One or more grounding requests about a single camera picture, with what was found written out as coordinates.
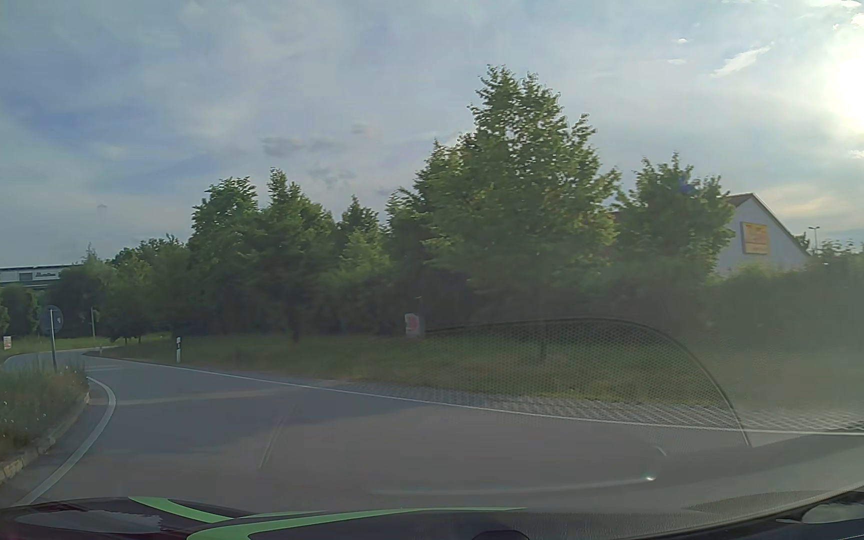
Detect road markings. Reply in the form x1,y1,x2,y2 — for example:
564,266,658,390
15,360,864,507

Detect round road sign on post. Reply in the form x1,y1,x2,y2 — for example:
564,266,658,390
39,304,66,373

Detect hedge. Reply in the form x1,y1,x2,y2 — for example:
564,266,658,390
597,229,864,354

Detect flat grey building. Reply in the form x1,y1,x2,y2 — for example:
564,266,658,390
0,263,78,292

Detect row of trees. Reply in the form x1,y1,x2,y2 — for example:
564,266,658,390
0,66,738,345

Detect car's own bonnet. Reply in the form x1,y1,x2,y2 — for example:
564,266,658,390
0,450,864,540

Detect white gabled building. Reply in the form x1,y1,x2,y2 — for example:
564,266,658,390
711,192,813,279

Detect grey asphalt road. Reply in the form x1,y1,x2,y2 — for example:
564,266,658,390
0,349,864,514

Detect overgrown kerbed traffic island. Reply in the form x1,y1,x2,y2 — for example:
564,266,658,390
0,364,93,499

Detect grass verge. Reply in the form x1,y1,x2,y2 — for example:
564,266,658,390
0,330,864,415

